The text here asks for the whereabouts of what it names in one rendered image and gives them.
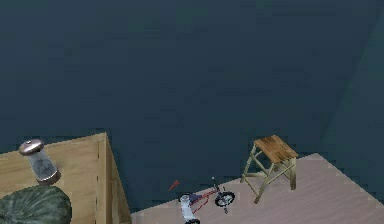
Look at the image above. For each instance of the red and white bicycle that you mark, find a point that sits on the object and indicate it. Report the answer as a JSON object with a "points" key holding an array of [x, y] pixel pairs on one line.
{"points": [[201, 199]]}

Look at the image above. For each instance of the wooden step stool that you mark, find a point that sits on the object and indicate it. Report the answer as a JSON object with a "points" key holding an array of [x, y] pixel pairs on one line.
{"points": [[275, 149]]}

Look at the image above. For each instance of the light wooden cupboard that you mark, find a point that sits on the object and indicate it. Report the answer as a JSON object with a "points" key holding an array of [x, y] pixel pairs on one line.
{"points": [[83, 166]]}

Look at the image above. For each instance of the grey jar with metal lid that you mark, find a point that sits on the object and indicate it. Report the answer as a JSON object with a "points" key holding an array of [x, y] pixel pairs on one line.
{"points": [[42, 163]]}

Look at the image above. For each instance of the dark green round cushion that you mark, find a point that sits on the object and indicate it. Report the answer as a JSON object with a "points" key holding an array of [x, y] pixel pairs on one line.
{"points": [[35, 206]]}

